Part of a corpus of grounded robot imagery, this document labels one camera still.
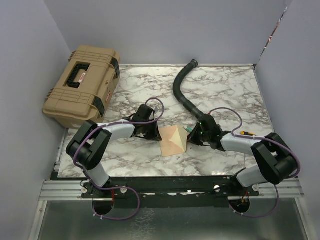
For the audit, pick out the yellow black screwdriver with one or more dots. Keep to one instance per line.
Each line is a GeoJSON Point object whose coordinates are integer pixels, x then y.
{"type": "Point", "coordinates": [245, 133]}

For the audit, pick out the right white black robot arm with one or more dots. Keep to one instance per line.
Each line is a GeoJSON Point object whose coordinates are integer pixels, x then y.
{"type": "Point", "coordinates": [275, 162]}

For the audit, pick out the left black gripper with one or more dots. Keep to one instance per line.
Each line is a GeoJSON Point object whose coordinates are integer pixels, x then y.
{"type": "Point", "coordinates": [155, 135]}

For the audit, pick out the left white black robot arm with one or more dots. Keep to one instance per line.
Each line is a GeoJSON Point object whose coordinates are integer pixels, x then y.
{"type": "Point", "coordinates": [90, 142]}

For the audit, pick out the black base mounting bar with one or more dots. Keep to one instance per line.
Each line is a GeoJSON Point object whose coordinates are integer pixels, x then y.
{"type": "Point", "coordinates": [175, 192]}

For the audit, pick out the tan plastic tool case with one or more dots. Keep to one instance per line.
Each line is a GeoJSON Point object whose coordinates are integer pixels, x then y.
{"type": "Point", "coordinates": [85, 89]}

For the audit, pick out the green white glue stick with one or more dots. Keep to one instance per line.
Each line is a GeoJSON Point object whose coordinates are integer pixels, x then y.
{"type": "Point", "coordinates": [188, 129]}

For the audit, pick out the aluminium frame rail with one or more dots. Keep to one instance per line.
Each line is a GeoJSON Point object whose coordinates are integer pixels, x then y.
{"type": "Point", "coordinates": [65, 190]}

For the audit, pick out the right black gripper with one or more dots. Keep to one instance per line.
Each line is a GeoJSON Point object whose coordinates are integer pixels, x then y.
{"type": "Point", "coordinates": [192, 137]}

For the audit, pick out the tan paper envelope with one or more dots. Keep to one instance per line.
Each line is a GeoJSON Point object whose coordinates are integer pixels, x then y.
{"type": "Point", "coordinates": [174, 140]}

